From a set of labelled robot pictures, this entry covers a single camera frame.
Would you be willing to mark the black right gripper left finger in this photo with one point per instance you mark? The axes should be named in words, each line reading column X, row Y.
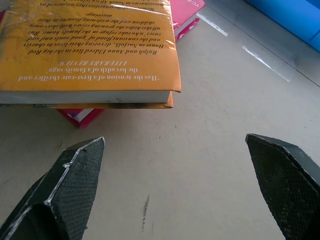
column 62, row 190

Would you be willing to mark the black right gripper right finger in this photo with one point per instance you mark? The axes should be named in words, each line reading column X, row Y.
column 282, row 180

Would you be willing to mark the orange paperback book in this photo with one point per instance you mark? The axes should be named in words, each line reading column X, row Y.
column 85, row 50

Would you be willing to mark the pink book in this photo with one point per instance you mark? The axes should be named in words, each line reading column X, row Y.
column 185, row 15

